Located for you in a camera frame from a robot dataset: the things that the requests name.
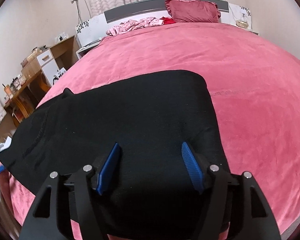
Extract glass bottle on nightstand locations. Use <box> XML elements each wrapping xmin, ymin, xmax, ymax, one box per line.
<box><xmin>236</xmin><ymin>12</ymin><xmax>249</xmax><ymax>29</ymax></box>

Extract red garment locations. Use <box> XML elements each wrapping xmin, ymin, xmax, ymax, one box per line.
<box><xmin>160</xmin><ymin>17</ymin><xmax>175</xmax><ymax>25</ymax></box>

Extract pink floral garment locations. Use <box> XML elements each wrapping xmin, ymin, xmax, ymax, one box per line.
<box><xmin>106</xmin><ymin>17</ymin><xmax>164</xmax><ymax>36</ymax></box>

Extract white nightstand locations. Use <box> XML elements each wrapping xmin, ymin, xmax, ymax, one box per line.
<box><xmin>219</xmin><ymin>3</ymin><xmax>260</xmax><ymax>36</ymax></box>
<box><xmin>75</xmin><ymin>14</ymin><xmax>108</xmax><ymax>59</ymax></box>

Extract white box with picture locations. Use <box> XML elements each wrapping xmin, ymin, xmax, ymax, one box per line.
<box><xmin>52</xmin><ymin>68</ymin><xmax>66</xmax><ymax>85</ymax></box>

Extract grey white headboard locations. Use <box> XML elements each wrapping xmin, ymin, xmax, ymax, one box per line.
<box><xmin>104</xmin><ymin>0</ymin><xmax>229</xmax><ymax>23</ymax></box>

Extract dark red pillow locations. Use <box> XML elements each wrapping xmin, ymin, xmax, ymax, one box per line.
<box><xmin>165</xmin><ymin>0</ymin><xmax>221</xmax><ymax>23</ymax></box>

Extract pink bed blanket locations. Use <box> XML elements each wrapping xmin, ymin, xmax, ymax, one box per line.
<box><xmin>0</xmin><ymin>21</ymin><xmax>300</xmax><ymax>240</ymax></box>

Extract wooden desk with drawers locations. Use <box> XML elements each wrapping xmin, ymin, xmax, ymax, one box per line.
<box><xmin>4</xmin><ymin>36</ymin><xmax>79</xmax><ymax>126</ymax></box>

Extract left white nightstand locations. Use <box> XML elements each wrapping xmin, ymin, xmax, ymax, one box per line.
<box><xmin>75</xmin><ymin>14</ymin><xmax>108</xmax><ymax>59</ymax></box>

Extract black pants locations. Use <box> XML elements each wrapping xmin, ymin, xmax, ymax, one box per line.
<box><xmin>0</xmin><ymin>70</ymin><xmax>228</xmax><ymax>239</ymax></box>

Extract right white nightstand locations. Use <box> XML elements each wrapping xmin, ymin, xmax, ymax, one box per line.
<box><xmin>219</xmin><ymin>3</ymin><xmax>260</xmax><ymax>36</ymax></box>

